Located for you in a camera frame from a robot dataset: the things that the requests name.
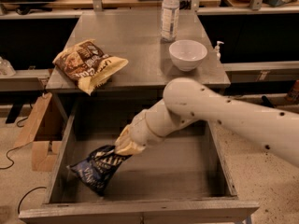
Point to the clear plastic water bottle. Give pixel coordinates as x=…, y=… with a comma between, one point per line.
x=169, y=19

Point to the black chair leg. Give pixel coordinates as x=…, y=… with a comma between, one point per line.
x=267, y=102

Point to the brown yellow chip bag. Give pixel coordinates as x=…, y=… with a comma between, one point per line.
x=87, y=65

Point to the blue kettle chip bag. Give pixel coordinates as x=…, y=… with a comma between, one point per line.
x=98, y=168

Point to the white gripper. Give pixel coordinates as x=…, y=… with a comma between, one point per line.
x=139, y=132

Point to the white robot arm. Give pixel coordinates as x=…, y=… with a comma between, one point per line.
x=186, y=101

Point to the white bowl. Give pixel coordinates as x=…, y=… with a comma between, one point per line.
x=187, y=55

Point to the grey counter cabinet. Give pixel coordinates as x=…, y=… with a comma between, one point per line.
x=133, y=34

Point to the clear plastic container left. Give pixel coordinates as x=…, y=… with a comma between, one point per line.
x=6, y=69

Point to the cardboard box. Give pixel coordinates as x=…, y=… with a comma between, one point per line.
x=44, y=131

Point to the small pump bottle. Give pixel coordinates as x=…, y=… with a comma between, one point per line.
x=218, y=49

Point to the grey open drawer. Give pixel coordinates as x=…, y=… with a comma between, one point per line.
x=184, y=180

